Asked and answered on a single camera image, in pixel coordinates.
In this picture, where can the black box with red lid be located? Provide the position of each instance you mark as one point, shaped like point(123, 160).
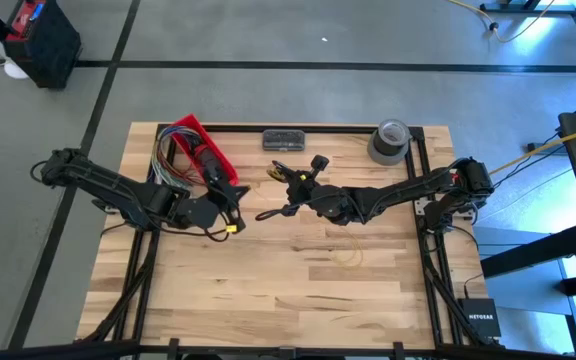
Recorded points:
point(53, 50)

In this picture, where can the black desk foot bar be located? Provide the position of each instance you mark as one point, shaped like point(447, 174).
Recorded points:
point(528, 9)

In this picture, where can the black Netgear switch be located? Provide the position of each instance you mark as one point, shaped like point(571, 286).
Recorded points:
point(480, 320)

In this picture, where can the black aluminium table frame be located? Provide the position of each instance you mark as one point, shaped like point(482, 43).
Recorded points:
point(343, 128)

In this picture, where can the black tape roll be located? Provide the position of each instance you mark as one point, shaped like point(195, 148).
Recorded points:
point(383, 147)

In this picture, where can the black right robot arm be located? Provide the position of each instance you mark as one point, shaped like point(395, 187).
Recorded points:
point(418, 192)

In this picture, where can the grey duct tape roll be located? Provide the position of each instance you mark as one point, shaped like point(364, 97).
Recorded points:
point(383, 161)

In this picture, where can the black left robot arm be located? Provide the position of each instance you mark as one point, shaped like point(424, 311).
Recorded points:
point(113, 185)

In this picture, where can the red plastic bin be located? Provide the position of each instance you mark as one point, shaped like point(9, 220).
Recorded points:
point(188, 125)

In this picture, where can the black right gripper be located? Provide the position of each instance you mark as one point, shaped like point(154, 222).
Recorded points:
point(345, 205)

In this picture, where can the black front crossbar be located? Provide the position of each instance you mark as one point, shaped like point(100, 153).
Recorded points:
point(68, 350)

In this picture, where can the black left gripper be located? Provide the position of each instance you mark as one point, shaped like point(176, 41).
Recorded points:
point(208, 212)

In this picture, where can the black power adapter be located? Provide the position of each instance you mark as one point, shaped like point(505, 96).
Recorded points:
point(538, 147)

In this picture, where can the black desk leg bar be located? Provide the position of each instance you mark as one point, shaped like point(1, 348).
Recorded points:
point(538, 250)

